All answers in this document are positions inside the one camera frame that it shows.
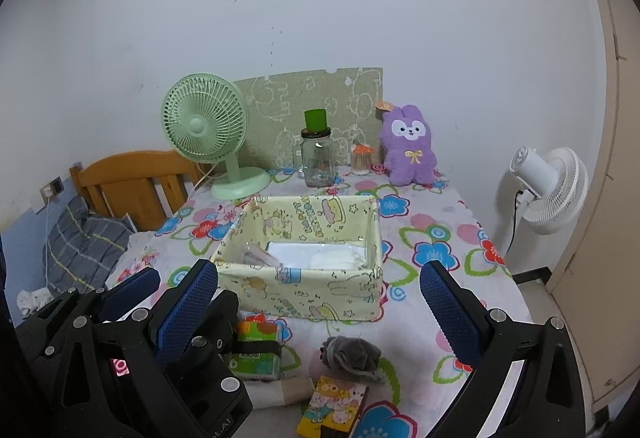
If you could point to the grey socks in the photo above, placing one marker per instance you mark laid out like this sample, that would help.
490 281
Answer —
352 355

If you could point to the floral tablecloth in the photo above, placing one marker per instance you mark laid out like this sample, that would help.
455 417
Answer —
440 228

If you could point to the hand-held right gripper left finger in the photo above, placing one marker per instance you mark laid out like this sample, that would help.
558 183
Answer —
190 310

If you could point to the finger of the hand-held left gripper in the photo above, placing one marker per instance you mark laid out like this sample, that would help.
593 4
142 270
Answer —
222 358
131 290

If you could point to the cotton swab jar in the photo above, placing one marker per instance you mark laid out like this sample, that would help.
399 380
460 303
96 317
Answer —
361 160

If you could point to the green cup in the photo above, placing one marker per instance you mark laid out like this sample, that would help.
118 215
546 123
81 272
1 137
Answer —
316 120

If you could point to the glass jar mug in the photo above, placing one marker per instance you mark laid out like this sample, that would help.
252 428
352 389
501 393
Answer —
317 162

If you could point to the beige wooden door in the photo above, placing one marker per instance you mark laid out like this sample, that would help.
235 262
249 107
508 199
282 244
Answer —
610 218

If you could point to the green tissue pack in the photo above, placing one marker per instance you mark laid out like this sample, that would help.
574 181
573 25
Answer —
256 350

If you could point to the green printed board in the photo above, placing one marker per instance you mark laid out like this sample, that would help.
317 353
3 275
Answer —
300 90

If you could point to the clear plastic packet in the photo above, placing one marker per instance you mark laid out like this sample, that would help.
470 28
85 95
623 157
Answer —
257 257

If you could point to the white floor fan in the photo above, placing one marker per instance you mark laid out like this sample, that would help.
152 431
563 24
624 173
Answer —
550 188

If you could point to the wall power socket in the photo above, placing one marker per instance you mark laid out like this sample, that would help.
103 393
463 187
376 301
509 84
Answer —
56 188

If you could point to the purple bunny plush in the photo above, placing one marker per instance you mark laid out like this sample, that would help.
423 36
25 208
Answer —
410 152

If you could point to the blue bed sheet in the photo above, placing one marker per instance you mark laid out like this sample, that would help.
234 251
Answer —
22 258

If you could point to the white packet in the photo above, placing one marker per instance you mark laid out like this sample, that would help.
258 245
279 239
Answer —
320 255

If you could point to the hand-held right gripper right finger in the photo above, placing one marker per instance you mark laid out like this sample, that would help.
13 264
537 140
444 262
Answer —
447 313

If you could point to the yellow cartoon packet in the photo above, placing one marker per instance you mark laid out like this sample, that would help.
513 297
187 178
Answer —
332 408

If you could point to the white crumpled cloth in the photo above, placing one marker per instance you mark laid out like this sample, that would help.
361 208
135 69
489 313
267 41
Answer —
34 300

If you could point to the yellow printed fabric storage box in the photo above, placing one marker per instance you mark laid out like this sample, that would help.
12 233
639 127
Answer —
305 290

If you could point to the grey plaid quilt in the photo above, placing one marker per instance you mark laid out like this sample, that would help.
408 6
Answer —
85 238

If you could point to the green desk fan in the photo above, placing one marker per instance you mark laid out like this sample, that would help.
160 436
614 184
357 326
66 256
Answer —
205 125

